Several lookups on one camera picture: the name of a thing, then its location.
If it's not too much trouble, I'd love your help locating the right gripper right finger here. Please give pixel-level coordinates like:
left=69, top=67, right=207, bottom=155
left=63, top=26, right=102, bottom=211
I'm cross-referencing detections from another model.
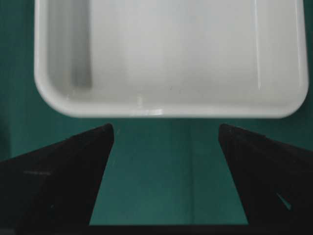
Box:
left=218, top=124, right=313, bottom=235

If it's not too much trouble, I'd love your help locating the white plastic tray case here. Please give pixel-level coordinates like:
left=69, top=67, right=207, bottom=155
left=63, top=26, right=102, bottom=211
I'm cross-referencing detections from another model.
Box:
left=34, top=0, right=309, bottom=118

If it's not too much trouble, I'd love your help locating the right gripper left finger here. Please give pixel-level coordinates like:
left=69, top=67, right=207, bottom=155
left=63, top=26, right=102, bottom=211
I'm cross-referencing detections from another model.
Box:
left=0, top=124, right=114, bottom=235

